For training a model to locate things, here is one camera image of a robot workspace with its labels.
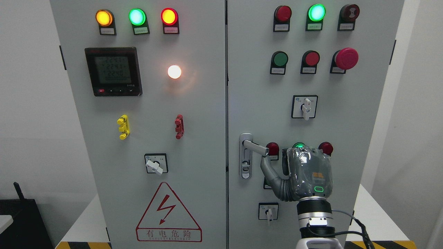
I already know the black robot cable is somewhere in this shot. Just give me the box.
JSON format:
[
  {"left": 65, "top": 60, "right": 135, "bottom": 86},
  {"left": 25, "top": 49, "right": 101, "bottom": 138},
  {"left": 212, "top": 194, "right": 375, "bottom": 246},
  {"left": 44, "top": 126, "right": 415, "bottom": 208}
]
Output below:
[{"left": 331, "top": 209, "right": 376, "bottom": 249}]

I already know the yellow indicator lamp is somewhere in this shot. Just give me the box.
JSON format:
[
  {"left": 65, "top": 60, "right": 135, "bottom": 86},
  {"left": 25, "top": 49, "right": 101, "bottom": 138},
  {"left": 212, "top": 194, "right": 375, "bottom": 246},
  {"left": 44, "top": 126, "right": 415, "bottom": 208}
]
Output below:
[{"left": 95, "top": 9, "right": 117, "bottom": 35}]

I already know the white left selector switch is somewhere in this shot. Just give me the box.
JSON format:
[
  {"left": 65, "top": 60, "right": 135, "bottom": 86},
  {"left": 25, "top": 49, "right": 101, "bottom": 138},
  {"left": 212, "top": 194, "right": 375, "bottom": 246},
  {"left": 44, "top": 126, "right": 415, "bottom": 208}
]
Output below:
[{"left": 144, "top": 153, "right": 168, "bottom": 175}]

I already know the grey right cabinet door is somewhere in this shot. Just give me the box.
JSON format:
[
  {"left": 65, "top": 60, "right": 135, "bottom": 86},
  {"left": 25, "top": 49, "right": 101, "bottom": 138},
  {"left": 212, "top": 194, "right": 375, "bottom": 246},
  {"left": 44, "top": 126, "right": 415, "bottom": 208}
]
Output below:
[{"left": 227, "top": 0, "right": 404, "bottom": 249}]

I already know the red emergency stop button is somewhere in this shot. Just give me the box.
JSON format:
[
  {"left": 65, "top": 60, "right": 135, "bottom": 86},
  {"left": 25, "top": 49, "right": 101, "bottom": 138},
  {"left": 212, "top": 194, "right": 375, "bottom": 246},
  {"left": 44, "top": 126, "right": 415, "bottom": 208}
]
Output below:
[{"left": 330, "top": 47, "right": 359, "bottom": 74}]

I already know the dark red lamp middle left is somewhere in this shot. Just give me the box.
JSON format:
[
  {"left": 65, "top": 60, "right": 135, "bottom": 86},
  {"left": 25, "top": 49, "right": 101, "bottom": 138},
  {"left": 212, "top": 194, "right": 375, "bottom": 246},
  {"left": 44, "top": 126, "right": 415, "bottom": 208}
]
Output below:
[{"left": 266, "top": 142, "right": 280, "bottom": 161}]

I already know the white selector switch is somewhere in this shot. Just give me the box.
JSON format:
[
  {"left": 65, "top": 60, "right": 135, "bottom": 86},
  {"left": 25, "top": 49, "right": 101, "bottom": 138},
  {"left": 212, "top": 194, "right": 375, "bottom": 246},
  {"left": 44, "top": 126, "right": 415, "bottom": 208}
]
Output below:
[
  {"left": 291, "top": 95, "right": 318, "bottom": 120},
  {"left": 144, "top": 153, "right": 168, "bottom": 175},
  {"left": 258, "top": 202, "right": 279, "bottom": 226}
]

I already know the grey robot hand plastic covered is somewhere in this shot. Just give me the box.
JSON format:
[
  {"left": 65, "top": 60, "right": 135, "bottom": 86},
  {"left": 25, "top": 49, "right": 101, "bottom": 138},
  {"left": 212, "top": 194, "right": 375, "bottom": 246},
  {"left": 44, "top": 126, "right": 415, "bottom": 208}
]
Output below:
[{"left": 260, "top": 146, "right": 333, "bottom": 202}]

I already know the silver handle lock plate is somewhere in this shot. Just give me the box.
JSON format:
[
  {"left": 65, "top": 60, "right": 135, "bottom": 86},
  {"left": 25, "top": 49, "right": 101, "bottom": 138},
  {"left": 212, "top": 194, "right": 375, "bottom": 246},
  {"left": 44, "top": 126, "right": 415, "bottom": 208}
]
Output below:
[{"left": 239, "top": 133, "right": 253, "bottom": 179}]

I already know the dark red lamp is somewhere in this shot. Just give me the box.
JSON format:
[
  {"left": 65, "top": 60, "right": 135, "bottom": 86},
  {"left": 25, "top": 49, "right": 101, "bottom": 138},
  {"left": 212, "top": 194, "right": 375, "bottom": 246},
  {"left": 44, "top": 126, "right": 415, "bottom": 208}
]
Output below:
[
  {"left": 266, "top": 142, "right": 280, "bottom": 161},
  {"left": 318, "top": 142, "right": 334, "bottom": 156},
  {"left": 273, "top": 5, "right": 292, "bottom": 33}
]

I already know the red electric warning sticker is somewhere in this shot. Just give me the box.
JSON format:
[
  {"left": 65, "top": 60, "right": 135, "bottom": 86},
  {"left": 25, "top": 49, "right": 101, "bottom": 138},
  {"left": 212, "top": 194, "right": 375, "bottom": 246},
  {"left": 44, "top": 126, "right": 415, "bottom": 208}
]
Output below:
[{"left": 136, "top": 182, "right": 202, "bottom": 242}]

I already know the grey left cabinet door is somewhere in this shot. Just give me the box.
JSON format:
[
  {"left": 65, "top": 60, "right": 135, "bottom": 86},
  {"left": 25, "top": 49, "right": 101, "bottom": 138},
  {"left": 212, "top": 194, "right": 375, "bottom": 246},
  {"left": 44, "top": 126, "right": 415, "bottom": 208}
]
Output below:
[{"left": 50, "top": 0, "right": 226, "bottom": 249}]

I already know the green lamp top right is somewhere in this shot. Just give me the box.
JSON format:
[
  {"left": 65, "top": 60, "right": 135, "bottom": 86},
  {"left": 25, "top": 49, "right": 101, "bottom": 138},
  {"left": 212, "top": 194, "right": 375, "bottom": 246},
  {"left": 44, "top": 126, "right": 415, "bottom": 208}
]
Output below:
[{"left": 305, "top": 3, "right": 326, "bottom": 31}]

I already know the green indicator lamp top left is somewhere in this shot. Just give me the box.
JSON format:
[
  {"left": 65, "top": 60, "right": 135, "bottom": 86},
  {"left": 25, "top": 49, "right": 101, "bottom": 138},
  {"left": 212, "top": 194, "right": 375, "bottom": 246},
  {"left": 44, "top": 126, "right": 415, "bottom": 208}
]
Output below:
[{"left": 128, "top": 8, "right": 150, "bottom": 35}]

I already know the red terminal connector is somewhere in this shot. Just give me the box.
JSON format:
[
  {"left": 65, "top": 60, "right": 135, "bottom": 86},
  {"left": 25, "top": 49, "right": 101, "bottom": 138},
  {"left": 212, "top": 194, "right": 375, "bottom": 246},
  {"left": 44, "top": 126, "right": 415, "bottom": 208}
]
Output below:
[{"left": 175, "top": 114, "right": 184, "bottom": 140}]

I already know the grey cabinet door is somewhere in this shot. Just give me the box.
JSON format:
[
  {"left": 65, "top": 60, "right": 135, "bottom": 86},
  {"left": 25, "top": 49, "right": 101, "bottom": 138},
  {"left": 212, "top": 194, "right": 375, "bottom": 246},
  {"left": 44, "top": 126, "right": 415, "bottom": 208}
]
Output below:
[
  {"left": 227, "top": 0, "right": 404, "bottom": 249},
  {"left": 50, "top": 0, "right": 226, "bottom": 249}
]

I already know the white lower selector switch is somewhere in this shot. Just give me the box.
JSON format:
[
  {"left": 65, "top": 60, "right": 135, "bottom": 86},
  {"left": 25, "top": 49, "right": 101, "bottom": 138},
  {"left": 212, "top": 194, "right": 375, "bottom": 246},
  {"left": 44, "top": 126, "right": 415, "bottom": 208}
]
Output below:
[{"left": 258, "top": 202, "right": 279, "bottom": 226}]

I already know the black digital power meter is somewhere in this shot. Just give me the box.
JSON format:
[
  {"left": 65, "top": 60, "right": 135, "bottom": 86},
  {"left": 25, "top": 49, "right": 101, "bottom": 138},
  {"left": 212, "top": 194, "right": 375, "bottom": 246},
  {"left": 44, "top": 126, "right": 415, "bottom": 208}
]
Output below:
[{"left": 84, "top": 47, "right": 143, "bottom": 96}]

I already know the white lit indicator lamp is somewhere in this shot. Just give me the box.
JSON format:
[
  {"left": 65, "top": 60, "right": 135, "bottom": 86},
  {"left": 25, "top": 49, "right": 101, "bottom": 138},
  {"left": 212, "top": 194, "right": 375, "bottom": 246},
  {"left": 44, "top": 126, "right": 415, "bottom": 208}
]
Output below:
[{"left": 167, "top": 65, "right": 182, "bottom": 79}]

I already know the green push button upper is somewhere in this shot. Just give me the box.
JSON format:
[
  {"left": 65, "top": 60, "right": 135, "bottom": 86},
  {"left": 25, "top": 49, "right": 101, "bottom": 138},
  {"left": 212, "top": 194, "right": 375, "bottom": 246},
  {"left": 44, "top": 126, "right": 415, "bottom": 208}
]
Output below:
[{"left": 270, "top": 51, "right": 288, "bottom": 75}]

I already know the black box with antenna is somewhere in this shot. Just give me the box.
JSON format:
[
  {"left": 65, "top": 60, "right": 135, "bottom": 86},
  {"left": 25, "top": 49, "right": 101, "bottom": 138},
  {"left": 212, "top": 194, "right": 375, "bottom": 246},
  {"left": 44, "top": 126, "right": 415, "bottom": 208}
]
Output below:
[{"left": 0, "top": 182, "right": 54, "bottom": 249}]

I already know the yellow terminal connector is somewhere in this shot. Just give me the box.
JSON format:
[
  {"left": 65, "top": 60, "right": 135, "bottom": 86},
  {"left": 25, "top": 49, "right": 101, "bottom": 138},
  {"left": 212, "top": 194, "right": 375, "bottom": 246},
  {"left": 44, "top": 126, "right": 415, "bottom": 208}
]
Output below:
[{"left": 117, "top": 114, "right": 130, "bottom": 140}]

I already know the red push button upper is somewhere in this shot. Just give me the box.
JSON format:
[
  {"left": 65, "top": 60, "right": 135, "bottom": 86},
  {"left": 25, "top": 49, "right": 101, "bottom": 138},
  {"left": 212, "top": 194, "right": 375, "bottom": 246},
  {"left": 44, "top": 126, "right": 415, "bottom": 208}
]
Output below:
[{"left": 300, "top": 50, "right": 320, "bottom": 74}]

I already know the dark red lamp middle right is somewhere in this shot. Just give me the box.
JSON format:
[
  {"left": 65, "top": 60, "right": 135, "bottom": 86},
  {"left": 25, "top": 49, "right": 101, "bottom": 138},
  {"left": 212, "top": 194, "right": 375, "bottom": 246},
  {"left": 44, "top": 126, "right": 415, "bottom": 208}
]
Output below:
[{"left": 318, "top": 142, "right": 334, "bottom": 156}]

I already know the red lit indicator lamp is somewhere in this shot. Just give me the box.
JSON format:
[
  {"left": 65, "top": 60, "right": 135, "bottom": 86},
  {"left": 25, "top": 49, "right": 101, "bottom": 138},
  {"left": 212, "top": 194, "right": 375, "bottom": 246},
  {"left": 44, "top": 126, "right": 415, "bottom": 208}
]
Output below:
[{"left": 160, "top": 8, "right": 179, "bottom": 34}]

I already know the white upper right selector switch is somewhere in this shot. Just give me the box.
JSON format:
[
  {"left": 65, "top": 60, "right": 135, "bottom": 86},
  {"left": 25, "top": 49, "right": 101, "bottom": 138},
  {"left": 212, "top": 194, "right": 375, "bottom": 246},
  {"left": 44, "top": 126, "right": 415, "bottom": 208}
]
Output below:
[{"left": 291, "top": 95, "right": 318, "bottom": 120}]

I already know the black red buzzer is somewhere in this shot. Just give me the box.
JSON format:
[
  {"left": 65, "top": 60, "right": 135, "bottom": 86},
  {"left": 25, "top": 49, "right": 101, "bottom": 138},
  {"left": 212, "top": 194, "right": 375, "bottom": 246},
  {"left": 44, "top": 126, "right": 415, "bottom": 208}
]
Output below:
[{"left": 337, "top": 4, "right": 360, "bottom": 31}]

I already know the dark red lamp top right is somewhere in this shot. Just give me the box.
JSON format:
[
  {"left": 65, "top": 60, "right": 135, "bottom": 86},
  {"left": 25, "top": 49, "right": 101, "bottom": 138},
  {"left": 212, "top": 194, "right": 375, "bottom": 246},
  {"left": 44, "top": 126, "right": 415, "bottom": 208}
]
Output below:
[{"left": 273, "top": 5, "right": 292, "bottom": 33}]

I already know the silver door handle lever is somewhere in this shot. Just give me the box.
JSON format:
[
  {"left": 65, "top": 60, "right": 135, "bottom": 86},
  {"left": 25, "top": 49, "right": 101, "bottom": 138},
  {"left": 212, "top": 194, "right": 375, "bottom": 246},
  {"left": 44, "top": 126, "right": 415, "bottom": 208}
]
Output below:
[{"left": 242, "top": 140, "right": 269, "bottom": 157}]

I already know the green lamp middle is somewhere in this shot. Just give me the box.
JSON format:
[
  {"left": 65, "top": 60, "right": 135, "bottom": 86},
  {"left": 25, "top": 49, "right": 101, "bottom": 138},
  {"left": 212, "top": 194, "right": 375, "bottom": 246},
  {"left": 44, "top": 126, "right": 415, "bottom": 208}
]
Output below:
[{"left": 292, "top": 142, "right": 305, "bottom": 148}]

